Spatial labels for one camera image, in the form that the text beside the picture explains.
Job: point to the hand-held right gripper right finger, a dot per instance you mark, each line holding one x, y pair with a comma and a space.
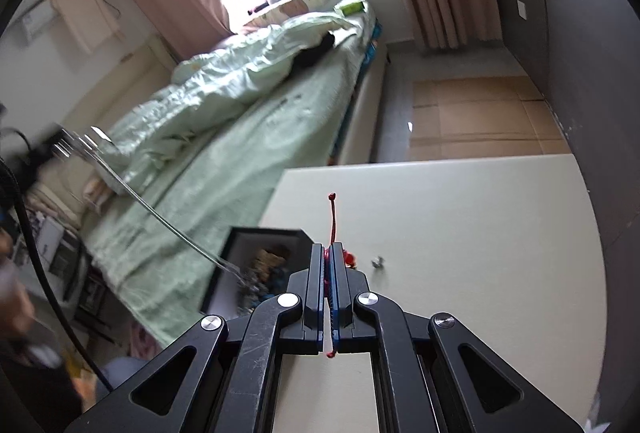
341, 293

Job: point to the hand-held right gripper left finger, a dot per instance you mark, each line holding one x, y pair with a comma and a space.
319, 293

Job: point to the black jewelry box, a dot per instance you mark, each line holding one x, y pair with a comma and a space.
222, 263

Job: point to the person's left hand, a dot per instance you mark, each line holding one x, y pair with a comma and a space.
20, 313

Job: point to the bed with green sheet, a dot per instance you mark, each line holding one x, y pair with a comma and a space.
210, 213

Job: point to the white low table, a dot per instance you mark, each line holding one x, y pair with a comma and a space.
475, 263

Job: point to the colourful printed blanket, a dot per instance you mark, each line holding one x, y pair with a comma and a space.
145, 338

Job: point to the white bed base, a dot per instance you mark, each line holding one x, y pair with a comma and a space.
367, 113

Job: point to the light green quilt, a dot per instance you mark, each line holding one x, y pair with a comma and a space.
220, 83

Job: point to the black garment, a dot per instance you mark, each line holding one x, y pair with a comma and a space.
312, 53

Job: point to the pink pillow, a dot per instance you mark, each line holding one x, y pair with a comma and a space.
100, 190

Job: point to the cluttered bedside shelf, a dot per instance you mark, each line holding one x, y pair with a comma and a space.
65, 263

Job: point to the green packet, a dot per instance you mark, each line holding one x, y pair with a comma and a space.
350, 7

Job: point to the cream bed headboard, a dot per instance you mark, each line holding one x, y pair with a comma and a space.
110, 93

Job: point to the dark clothes on sill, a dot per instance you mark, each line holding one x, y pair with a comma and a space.
270, 0

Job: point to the beige towel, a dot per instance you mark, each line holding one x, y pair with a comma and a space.
85, 18

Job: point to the white air conditioner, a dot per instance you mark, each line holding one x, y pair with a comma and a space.
37, 23

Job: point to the white wall socket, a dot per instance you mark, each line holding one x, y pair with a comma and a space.
523, 9

